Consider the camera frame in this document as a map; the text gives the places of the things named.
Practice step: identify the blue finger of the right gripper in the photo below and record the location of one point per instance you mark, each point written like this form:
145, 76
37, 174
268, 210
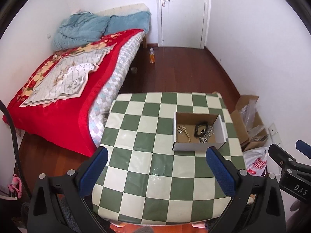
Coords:
279, 156
304, 148

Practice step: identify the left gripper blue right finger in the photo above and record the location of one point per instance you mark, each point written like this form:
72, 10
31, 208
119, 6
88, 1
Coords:
223, 170

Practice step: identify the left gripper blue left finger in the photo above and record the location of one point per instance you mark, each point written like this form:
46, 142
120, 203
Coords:
90, 171

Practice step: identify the black fitness band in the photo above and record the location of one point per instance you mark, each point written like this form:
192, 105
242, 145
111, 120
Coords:
201, 129

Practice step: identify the white red plastic bag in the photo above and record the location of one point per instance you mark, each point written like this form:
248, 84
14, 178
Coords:
256, 161

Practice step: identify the clear bubble wrap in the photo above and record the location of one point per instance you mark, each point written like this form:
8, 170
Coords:
248, 115

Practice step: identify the brown cardboard box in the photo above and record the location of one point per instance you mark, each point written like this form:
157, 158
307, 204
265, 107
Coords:
245, 143

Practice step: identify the white cardboard box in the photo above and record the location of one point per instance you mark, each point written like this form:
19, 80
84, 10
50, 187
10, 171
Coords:
184, 128

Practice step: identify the checkered pastel bed sheet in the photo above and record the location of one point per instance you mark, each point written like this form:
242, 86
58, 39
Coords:
100, 108

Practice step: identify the green white checkered tablecloth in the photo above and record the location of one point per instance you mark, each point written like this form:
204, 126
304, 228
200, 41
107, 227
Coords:
145, 181

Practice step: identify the red floral bedspread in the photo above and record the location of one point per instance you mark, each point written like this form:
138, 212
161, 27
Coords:
56, 101

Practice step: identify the small dark cup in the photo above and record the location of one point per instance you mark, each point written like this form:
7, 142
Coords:
134, 70

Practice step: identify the orange drink bottle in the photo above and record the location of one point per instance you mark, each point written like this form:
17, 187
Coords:
152, 56

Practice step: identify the blue quilt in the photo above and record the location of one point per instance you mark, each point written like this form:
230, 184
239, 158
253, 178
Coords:
78, 30

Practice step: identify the blue pillow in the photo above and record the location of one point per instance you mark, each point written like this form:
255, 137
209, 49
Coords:
139, 20

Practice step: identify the white door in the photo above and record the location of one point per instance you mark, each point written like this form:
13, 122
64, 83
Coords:
183, 23

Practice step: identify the white wall socket strip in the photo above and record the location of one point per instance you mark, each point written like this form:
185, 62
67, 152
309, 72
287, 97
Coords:
274, 135

